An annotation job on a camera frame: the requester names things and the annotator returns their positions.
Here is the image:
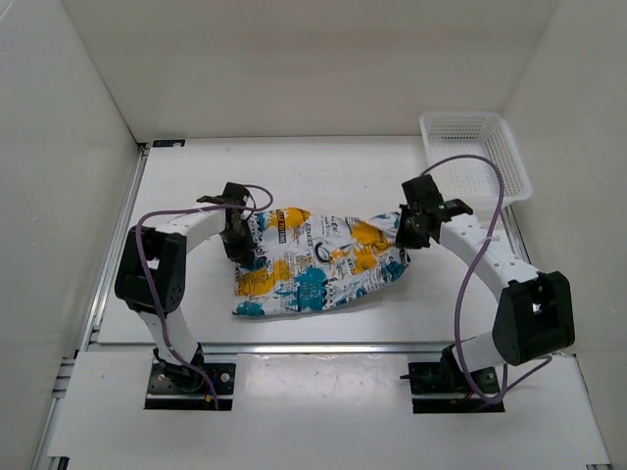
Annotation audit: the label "black corner label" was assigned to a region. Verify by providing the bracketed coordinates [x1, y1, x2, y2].
[152, 139, 186, 148]

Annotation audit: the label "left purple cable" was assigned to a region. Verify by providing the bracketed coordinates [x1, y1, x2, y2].
[136, 183, 274, 410]

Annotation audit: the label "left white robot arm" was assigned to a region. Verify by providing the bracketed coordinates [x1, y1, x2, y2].
[114, 182, 259, 395]

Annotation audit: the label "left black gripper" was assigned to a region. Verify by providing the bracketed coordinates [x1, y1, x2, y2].
[218, 218, 257, 266]

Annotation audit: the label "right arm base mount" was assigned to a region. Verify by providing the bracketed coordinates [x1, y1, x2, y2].
[400, 351, 506, 414]

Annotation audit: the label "white plastic basket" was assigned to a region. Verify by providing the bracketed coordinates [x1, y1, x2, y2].
[419, 111, 532, 217]

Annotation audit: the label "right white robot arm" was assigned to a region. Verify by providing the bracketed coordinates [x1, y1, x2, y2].
[396, 175, 575, 392]

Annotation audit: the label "patterned white shorts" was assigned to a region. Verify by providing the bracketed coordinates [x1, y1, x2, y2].
[233, 208, 410, 317]

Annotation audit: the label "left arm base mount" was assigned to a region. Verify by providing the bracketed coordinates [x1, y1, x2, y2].
[144, 359, 236, 411]

